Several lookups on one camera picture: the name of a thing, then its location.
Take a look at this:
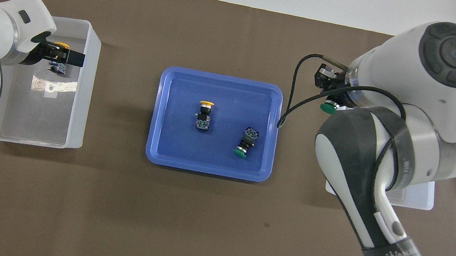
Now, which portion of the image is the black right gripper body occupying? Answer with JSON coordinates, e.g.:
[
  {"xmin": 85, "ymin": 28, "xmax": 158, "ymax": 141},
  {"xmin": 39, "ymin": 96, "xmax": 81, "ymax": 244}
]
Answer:
[{"xmin": 312, "ymin": 63, "xmax": 360, "ymax": 108}]

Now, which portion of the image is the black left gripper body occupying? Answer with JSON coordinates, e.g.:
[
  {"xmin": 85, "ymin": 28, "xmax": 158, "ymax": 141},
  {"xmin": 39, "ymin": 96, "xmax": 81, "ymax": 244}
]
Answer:
[{"xmin": 20, "ymin": 28, "xmax": 54, "ymax": 68}]

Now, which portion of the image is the yellow push button switch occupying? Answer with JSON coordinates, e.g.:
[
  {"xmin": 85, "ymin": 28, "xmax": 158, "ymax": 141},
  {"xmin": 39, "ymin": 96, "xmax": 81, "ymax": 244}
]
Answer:
[
  {"xmin": 48, "ymin": 41, "xmax": 73, "ymax": 77},
  {"xmin": 194, "ymin": 99, "xmax": 215, "ymax": 133}
]

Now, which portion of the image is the green push button switch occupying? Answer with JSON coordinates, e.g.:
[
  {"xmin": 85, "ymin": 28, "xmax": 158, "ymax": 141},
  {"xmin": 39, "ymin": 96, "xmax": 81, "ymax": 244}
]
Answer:
[
  {"xmin": 232, "ymin": 124, "xmax": 261, "ymax": 160},
  {"xmin": 319, "ymin": 99, "xmax": 340, "ymax": 116}
]

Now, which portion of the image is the translucent white plastic box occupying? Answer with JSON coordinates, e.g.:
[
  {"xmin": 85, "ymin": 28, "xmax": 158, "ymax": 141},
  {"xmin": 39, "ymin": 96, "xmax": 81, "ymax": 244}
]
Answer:
[
  {"xmin": 323, "ymin": 162, "xmax": 438, "ymax": 214},
  {"xmin": 0, "ymin": 5, "xmax": 105, "ymax": 157}
]

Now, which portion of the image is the blue plastic tray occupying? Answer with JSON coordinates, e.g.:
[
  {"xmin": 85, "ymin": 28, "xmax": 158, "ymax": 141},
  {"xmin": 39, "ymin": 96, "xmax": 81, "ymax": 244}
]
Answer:
[{"xmin": 143, "ymin": 64, "xmax": 287, "ymax": 185}]

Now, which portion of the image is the brown paper mat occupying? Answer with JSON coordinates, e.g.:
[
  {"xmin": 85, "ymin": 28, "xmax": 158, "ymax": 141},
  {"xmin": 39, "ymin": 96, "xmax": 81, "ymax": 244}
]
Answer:
[{"xmin": 0, "ymin": 0, "xmax": 456, "ymax": 256}]

